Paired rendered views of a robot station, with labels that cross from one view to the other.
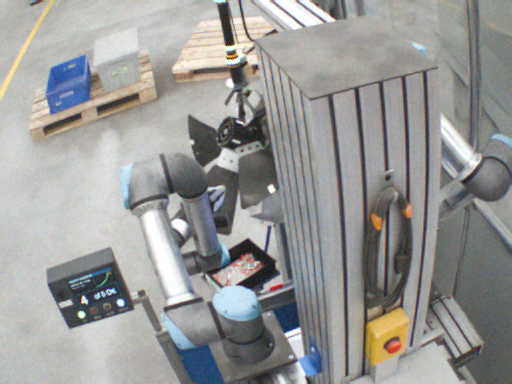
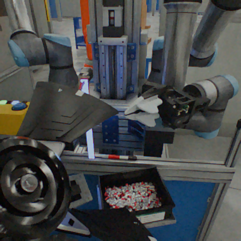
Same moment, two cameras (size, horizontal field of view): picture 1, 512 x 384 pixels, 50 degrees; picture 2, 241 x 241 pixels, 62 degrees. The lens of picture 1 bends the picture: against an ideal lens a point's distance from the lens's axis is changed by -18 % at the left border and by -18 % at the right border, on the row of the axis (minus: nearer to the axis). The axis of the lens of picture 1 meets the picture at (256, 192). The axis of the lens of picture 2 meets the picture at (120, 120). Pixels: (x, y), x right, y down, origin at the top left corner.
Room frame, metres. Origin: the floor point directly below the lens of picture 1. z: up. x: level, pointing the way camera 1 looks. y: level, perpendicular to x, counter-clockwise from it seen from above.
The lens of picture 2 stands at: (2.07, 0.21, 1.40)
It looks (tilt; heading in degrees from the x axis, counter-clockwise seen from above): 31 degrees down; 199
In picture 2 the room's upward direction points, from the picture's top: straight up
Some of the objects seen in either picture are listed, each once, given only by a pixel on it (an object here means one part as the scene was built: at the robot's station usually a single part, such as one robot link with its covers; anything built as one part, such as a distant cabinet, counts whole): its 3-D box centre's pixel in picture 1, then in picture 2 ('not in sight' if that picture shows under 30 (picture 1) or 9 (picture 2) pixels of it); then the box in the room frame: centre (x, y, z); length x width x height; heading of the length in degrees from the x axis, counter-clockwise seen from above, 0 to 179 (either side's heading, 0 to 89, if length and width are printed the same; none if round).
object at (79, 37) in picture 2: not in sight; (93, 32); (-4.79, -3.10, 0.49); 1.27 x 0.88 x 0.98; 0
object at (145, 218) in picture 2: (239, 270); (133, 196); (1.64, 0.11, 0.85); 0.22 x 0.17 x 0.07; 120
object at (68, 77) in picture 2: not in sight; (62, 72); (1.23, -0.38, 1.09); 0.15 x 0.15 x 0.10
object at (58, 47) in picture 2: not in sight; (57, 49); (1.24, -0.39, 1.20); 0.13 x 0.12 x 0.14; 136
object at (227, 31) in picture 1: (226, 27); not in sight; (1.87, -0.01, 1.69); 0.03 x 0.03 x 0.21
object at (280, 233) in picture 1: (286, 260); not in sight; (2.03, -0.08, 0.46); 0.09 x 0.05 x 0.91; 14
